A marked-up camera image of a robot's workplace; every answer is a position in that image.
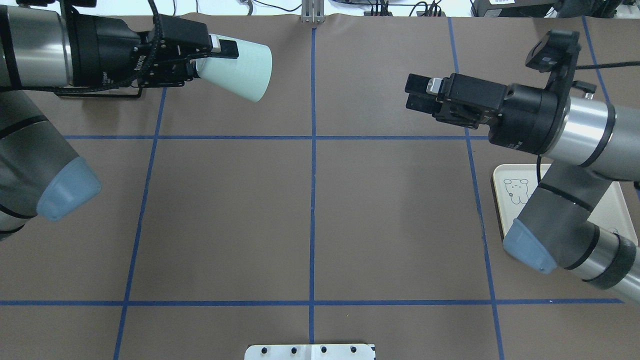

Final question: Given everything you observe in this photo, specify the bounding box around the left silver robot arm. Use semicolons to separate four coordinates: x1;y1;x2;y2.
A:
0;0;240;240

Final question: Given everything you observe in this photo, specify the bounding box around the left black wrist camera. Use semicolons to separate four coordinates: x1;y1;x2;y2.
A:
15;0;98;13

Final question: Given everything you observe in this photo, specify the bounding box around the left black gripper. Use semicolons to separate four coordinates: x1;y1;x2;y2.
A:
65;14;239;88

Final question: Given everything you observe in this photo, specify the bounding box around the white metal base plate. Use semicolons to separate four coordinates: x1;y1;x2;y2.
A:
244;343;377;360

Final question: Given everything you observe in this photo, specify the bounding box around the black wire cup rack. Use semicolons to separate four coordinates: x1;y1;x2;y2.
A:
54;87;144;100

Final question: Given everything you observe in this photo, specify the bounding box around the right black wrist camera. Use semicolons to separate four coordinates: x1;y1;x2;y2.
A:
525;29;598;100

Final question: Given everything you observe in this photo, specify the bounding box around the black orange connector box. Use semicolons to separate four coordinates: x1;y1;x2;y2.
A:
363;0;393;18

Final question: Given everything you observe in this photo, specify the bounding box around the black device box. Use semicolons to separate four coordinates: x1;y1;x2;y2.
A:
470;0;557;18

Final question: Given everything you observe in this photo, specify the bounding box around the pale green plastic cup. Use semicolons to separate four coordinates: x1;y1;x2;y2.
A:
194;34;274;103

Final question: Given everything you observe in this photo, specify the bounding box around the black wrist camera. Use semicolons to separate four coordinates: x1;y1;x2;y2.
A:
525;29;598;100
15;0;98;13

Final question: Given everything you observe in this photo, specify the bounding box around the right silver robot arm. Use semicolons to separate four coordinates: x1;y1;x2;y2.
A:
404;73;639;304

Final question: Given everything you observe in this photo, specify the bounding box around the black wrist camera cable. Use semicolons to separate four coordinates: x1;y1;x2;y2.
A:
575;61;640;69

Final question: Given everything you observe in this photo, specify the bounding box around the beige rabbit serving tray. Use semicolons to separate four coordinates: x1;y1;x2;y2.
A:
491;163;638;245

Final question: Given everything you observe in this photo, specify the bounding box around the aluminium frame post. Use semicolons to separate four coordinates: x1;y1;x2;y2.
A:
300;0;326;25

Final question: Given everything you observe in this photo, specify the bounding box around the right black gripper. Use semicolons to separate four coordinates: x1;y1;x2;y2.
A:
405;73;569;155

